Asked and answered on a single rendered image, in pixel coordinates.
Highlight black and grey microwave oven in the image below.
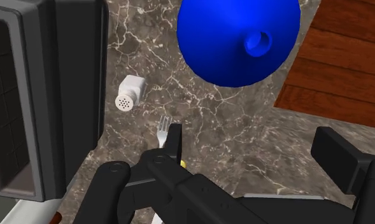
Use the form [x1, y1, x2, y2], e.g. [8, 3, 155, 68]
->
[0, 0, 110, 203]

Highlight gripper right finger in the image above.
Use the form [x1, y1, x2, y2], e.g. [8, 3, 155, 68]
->
[310, 126, 375, 224]

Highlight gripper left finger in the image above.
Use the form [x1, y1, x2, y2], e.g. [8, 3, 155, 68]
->
[73, 123, 269, 224]

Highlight white salt shaker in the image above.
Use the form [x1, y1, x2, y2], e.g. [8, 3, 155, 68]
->
[114, 74, 146, 111]

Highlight blue round vase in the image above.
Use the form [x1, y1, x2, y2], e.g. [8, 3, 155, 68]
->
[176, 0, 302, 88]

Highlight silver fork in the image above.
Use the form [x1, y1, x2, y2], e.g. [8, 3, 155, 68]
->
[151, 115, 173, 224]

